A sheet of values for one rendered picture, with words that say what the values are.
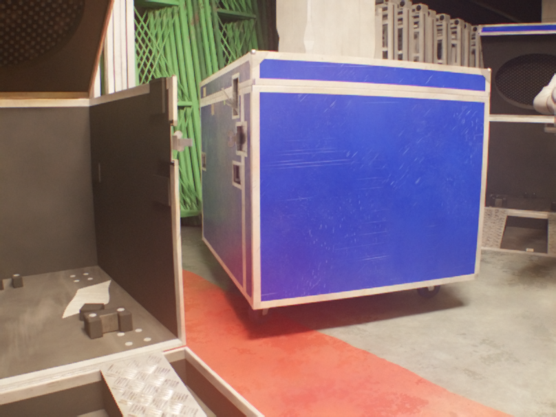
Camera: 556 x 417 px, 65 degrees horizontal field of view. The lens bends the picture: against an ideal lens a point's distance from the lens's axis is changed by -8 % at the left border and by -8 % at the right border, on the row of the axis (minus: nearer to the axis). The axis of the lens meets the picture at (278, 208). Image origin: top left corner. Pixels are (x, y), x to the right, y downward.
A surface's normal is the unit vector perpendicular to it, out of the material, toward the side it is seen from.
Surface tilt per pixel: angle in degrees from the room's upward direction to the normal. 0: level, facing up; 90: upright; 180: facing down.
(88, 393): 91
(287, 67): 90
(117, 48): 87
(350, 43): 90
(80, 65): 138
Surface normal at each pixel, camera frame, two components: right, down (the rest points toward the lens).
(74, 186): 0.58, 0.14
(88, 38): 0.39, 0.83
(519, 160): -0.50, 0.15
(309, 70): 0.31, 0.16
